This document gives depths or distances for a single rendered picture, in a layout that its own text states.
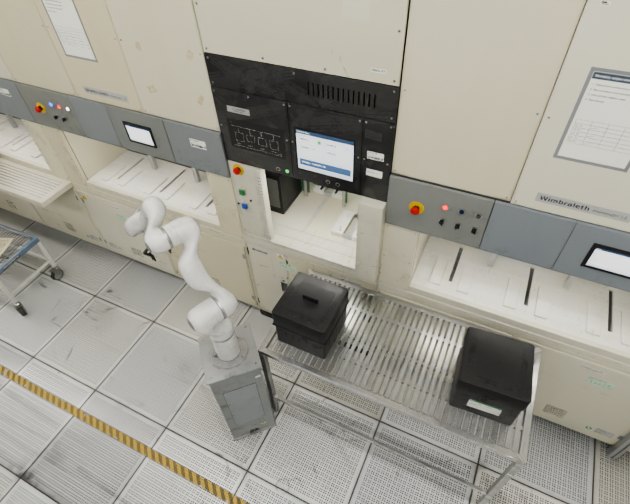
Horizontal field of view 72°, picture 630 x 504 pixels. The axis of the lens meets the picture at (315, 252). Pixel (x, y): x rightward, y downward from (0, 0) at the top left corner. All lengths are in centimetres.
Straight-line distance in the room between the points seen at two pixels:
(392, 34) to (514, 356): 139
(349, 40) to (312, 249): 125
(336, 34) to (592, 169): 101
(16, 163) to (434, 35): 335
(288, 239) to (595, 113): 166
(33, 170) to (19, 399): 167
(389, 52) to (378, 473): 221
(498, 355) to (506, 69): 115
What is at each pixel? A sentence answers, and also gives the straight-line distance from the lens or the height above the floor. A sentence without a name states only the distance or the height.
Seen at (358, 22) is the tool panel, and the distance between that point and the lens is 170.
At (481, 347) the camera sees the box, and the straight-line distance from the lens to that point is 208.
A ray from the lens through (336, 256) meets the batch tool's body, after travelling 250.
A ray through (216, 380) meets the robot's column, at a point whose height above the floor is 76.
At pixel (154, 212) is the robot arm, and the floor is 154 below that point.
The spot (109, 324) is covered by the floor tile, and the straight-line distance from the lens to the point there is 367.
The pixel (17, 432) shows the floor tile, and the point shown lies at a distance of 352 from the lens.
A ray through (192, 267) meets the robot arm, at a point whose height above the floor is 135.
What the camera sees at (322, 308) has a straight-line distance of 210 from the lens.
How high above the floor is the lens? 272
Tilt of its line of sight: 47 degrees down
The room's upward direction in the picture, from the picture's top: 3 degrees counter-clockwise
